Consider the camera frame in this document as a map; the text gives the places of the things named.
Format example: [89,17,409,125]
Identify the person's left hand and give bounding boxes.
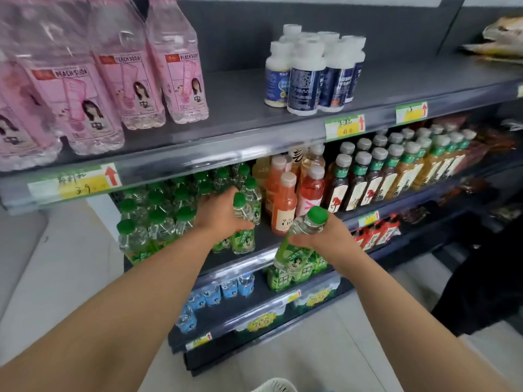
[194,185,256,242]

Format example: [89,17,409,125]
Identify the person's right hand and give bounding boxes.
[288,213,364,274]

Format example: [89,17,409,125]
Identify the green-capped clear drink bottle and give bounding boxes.
[273,206,329,282]
[231,192,263,255]

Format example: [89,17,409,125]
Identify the person's left forearm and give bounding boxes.
[0,225,246,392]

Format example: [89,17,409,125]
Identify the person's right forearm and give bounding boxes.
[327,251,513,392]

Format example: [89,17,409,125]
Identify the orange juice bottle grey cap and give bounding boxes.
[264,155,287,218]
[271,171,298,237]

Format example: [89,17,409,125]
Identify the red juice bottle grey cap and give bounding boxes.
[296,165,326,219]

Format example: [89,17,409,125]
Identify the yellow juice bottle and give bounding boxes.
[252,157,272,189]

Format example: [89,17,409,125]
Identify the white pack with yellow label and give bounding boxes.
[235,303,287,333]
[292,277,342,310]

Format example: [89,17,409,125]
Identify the red drink bottle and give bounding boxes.
[353,228,372,250]
[363,221,385,252]
[376,214,401,246]

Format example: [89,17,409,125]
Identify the group of green-capped bottles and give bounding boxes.
[116,162,262,266]

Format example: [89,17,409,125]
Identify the pale peach juice bottle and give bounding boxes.
[299,144,326,173]

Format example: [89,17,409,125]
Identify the dark grey shelf unit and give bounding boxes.
[0,0,523,377]

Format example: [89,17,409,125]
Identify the rows of grey-capped tea bottles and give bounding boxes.
[325,123,478,213]

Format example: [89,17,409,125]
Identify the white plastic basket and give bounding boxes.
[251,377,298,392]

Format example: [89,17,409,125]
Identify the cluster of white blue-label bottles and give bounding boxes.
[264,23,367,117]

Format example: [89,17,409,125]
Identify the pink soda bottle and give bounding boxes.
[0,0,126,156]
[0,53,63,173]
[146,0,210,125]
[87,0,166,131]

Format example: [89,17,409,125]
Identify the person's black clothing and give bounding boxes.
[431,218,523,337]

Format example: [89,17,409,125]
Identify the dark brown snack packets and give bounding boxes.
[429,116,523,172]

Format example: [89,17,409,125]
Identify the yellow snack packets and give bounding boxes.
[462,15,523,65]

